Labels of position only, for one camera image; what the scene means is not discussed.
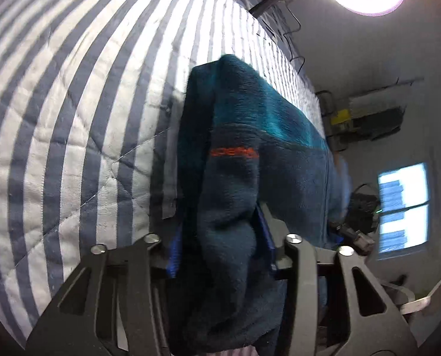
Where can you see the grey white striped quilt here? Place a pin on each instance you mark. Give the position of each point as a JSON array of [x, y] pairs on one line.
[[75, 118]]

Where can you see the blue checkered bed sheet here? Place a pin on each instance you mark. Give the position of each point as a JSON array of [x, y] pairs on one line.
[[276, 22]]

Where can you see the teal plaid fleece jacket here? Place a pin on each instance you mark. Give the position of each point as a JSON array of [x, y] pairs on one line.
[[242, 137]]

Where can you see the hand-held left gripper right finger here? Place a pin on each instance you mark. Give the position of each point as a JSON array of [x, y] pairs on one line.
[[267, 237]]

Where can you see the black metal coat rack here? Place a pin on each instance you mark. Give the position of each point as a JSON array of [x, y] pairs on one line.
[[331, 118]]

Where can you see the yellow box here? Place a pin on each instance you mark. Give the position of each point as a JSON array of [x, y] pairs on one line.
[[340, 117]]

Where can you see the striped white towel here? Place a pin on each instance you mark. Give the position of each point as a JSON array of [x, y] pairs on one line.
[[372, 102]]

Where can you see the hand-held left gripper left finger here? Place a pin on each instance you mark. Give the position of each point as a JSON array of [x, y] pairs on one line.
[[174, 256]]

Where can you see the dark hanging clothes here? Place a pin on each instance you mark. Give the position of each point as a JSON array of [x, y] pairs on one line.
[[383, 122]]

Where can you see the window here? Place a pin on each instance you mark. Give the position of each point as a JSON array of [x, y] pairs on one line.
[[402, 193]]

